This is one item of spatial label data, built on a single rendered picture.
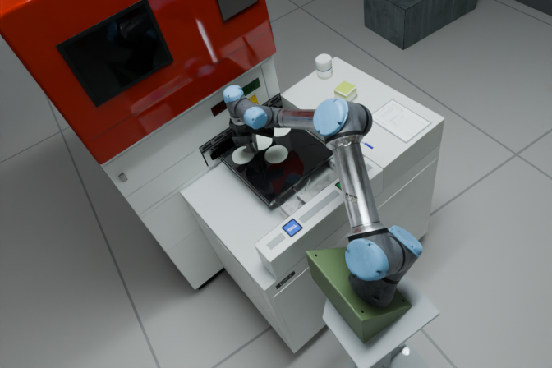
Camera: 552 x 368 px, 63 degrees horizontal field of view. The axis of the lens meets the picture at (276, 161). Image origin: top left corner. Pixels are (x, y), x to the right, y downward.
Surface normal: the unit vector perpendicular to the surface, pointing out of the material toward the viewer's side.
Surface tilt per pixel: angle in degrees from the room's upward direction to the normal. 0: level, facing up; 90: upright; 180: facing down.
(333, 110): 43
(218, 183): 0
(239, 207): 0
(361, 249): 51
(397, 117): 0
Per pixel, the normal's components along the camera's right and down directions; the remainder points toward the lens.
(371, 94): -0.18, -0.63
